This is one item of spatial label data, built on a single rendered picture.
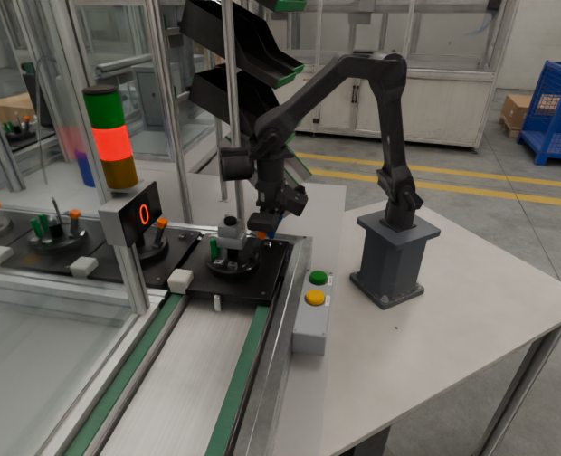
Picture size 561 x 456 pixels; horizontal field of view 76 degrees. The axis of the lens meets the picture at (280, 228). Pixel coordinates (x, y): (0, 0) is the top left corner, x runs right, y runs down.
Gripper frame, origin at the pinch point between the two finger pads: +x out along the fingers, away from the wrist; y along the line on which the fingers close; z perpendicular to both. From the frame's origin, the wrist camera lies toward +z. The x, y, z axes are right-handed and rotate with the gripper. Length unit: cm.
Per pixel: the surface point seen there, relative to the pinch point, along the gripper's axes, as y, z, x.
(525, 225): 215, 160, 109
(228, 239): -2.5, -9.9, 3.5
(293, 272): -0.4, 5.5, 12.7
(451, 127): 391, 131, 82
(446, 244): 36, 50, 23
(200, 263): -2.7, -17.8, 11.7
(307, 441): -34.6, 13.9, 22.6
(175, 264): -4.3, -23.8, 11.7
